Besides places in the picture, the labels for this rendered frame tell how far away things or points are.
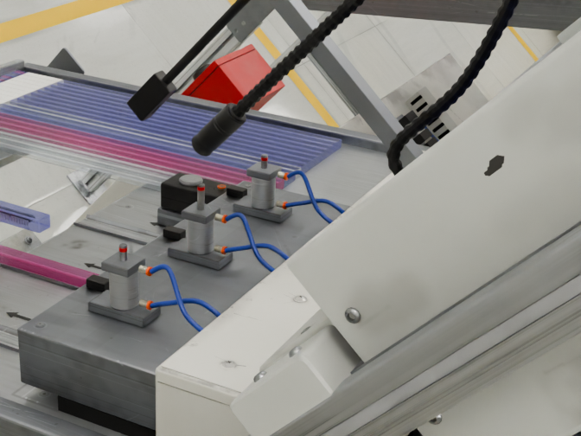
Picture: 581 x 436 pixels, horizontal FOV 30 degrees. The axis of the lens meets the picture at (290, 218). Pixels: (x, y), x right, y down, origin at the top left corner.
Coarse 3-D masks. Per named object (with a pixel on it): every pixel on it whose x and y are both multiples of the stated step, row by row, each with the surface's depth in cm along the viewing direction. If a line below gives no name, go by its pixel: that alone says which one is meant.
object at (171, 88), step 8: (160, 72) 94; (152, 80) 93; (160, 80) 93; (144, 88) 94; (152, 88) 94; (160, 88) 93; (168, 88) 93; (176, 88) 94; (136, 96) 95; (144, 96) 94; (152, 96) 94; (160, 96) 93; (168, 96) 94; (128, 104) 95; (136, 104) 95; (144, 104) 94; (152, 104) 94; (160, 104) 94; (136, 112) 95; (144, 112) 95; (152, 112) 95
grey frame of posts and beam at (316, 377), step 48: (576, 240) 49; (480, 288) 54; (528, 288) 50; (336, 336) 61; (432, 336) 54; (528, 336) 51; (288, 384) 59; (336, 384) 59; (384, 384) 56; (432, 384) 55; (480, 384) 54; (288, 432) 60; (384, 432) 57
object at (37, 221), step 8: (0, 208) 84; (8, 208) 84; (16, 208) 84; (24, 208) 84; (0, 216) 84; (8, 216) 84; (16, 216) 83; (24, 216) 83; (32, 216) 83; (40, 216) 83; (48, 216) 83; (16, 224) 83; (24, 224) 83; (32, 224) 83; (40, 224) 83; (48, 224) 84; (40, 232) 83
